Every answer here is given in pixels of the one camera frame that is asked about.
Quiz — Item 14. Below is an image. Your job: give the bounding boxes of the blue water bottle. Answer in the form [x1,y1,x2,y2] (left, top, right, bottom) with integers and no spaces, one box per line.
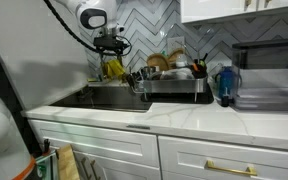
[214,65,240,100]

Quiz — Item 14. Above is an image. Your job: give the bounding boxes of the green glass container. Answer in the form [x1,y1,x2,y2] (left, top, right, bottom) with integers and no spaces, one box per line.
[35,151,60,180]

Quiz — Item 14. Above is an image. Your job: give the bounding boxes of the black robot cable hose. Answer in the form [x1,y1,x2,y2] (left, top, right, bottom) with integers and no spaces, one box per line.
[43,0,132,57]

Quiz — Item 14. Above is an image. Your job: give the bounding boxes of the round wooden board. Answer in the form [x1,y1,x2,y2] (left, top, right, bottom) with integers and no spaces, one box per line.
[146,53,171,72]

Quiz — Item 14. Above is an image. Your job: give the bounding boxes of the gold drawer handle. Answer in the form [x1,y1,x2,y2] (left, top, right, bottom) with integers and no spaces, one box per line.
[204,159,258,177]

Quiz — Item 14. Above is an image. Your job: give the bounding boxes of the clear box with black lid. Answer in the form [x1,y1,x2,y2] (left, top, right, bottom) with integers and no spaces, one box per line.
[231,38,288,113]

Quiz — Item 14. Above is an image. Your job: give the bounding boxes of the wooden board with handle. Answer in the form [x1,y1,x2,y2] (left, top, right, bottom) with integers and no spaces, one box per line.
[167,48,186,64]

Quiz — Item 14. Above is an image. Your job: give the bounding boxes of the white dome orange-rimmed device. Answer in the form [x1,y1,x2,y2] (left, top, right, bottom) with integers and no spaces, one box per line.
[0,81,37,180]

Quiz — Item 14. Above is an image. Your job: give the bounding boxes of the white drawer front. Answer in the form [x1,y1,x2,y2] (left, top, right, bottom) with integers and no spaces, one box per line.
[28,119,160,168]

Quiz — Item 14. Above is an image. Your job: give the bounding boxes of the small black cap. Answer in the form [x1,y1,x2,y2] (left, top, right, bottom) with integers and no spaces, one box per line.
[220,94,231,108]

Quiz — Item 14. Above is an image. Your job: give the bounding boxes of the dark stainless steel sink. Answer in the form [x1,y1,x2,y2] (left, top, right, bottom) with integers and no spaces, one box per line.
[49,84,153,113]

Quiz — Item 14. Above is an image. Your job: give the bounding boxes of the yellow rubber gloves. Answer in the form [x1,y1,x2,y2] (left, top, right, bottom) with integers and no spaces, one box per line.
[103,59,128,80]

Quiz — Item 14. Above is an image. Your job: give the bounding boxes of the white cabinet door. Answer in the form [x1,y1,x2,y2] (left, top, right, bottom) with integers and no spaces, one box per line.
[73,151,162,180]

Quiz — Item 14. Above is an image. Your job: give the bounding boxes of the black utensil holder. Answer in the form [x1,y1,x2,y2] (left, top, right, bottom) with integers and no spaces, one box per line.
[192,53,209,79]

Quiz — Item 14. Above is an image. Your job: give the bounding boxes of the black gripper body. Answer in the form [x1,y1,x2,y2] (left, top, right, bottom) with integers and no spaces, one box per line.
[93,34,125,54]

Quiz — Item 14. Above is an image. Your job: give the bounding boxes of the white wall outlet plate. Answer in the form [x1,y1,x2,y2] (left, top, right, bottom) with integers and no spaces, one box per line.
[166,35,186,54]

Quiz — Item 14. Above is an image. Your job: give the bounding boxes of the white drawer with gold handle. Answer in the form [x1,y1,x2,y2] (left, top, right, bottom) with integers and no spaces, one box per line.
[157,135,288,180]

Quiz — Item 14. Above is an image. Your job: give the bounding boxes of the white upper cabinet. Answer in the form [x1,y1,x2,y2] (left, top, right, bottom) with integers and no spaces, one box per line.
[180,0,288,24]

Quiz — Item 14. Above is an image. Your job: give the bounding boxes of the black cup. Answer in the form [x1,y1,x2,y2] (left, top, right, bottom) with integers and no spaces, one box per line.
[126,71,142,86]

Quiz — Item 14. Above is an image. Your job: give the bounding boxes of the stainless steel dish rack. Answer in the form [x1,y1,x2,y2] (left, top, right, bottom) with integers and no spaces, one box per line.
[127,66,209,103]

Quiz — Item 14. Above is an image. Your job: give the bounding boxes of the wooden cutting board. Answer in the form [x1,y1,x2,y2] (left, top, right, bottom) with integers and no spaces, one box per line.
[56,143,81,180]

